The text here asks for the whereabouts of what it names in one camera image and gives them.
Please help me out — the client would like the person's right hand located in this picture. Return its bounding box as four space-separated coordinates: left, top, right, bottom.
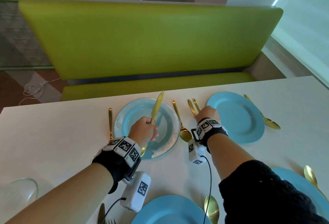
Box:
194 106 221 124

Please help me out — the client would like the person's left hand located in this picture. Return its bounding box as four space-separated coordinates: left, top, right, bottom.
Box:
128 116 159 148

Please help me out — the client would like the gold table knife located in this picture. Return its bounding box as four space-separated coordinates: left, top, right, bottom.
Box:
187 99 197 117
140 91 164 157
97 203 105 224

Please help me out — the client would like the person's left forearm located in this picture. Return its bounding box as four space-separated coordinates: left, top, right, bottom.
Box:
5 163 115 224

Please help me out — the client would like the person's right forearm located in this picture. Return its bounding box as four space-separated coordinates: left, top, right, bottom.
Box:
207 133 255 180

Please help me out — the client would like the glassy blue plate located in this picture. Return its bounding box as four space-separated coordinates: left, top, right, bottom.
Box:
114 98 181 160

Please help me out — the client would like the gold spoon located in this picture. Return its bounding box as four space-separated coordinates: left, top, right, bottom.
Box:
304 165 329 202
204 196 220 224
172 100 193 143
244 94 281 130

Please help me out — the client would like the left wrist marker band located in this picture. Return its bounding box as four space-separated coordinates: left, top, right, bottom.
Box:
102 137 142 168

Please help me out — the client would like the wrist marker band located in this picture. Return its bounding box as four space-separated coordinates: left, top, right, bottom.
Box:
195 117 229 148
102 137 142 168

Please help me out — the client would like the green bench seat cushion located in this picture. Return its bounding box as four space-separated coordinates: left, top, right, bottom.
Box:
61 72 256 102

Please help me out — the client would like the right wrist marker band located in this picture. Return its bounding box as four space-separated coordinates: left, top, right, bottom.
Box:
195 117 229 148

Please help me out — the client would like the black left wrist wrap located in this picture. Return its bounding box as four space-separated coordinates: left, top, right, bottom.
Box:
92 149 142 194

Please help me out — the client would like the matte blue plate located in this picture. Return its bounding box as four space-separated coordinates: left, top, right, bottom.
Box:
271 167 329 214
206 92 265 144
131 195 212 224

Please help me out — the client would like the green bench backrest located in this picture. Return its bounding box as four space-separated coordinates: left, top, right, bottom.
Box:
19 0 284 81

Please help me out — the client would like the black knit sleeve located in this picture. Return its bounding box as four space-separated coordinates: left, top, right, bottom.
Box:
218 160 329 224

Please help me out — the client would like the white window sill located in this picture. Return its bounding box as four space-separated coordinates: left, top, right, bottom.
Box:
261 37 329 88

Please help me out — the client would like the clear glass bowl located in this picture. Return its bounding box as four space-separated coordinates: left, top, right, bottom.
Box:
0 178 39 214

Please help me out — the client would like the grey textured panel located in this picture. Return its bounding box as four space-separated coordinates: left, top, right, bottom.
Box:
0 0 54 69

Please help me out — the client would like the window with white blind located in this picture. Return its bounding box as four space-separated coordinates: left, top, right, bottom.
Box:
226 0 329 88

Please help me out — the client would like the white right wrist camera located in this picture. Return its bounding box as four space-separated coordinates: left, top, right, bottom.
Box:
188 139 206 165

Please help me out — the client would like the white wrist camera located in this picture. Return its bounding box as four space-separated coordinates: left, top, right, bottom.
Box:
188 139 206 165
120 171 151 212

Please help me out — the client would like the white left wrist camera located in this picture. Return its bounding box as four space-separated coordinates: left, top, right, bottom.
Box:
120 171 151 212

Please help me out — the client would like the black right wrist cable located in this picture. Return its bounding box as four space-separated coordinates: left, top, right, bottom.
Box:
200 155 213 224

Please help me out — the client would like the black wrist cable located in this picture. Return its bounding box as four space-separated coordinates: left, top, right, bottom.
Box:
200 155 213 224
101 197 127 224

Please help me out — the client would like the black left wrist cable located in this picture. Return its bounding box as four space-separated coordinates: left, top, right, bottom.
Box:
101 197 127 224

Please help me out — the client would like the white cable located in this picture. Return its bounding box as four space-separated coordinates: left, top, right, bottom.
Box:
19 78 62 106

